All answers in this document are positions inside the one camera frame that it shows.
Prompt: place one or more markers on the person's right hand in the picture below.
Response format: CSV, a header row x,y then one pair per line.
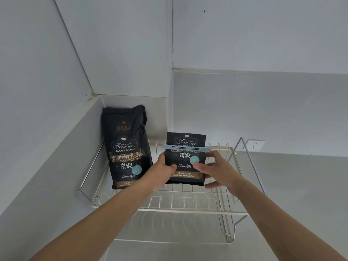
x,y
224,172

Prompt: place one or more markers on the person's left hand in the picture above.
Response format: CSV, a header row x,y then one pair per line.
x,y
156,175

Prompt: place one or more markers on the person's left forearm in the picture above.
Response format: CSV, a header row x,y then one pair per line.
x,y
100,222

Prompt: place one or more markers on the person's left thumb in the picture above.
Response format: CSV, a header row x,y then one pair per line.
x,y
170,168

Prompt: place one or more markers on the white wall socket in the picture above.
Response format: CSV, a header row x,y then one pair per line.
x,y
255,145

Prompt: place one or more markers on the tall black coffee bag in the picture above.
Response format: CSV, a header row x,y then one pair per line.
x,y
123,146

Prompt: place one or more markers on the person's right forearm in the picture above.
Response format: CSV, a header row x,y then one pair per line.
x,y
277,222

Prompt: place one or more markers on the person's right thumb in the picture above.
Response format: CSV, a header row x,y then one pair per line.
x,y
202,167

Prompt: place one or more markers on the light blue sealing clip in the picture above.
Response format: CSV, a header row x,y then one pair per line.
x,y
182,147

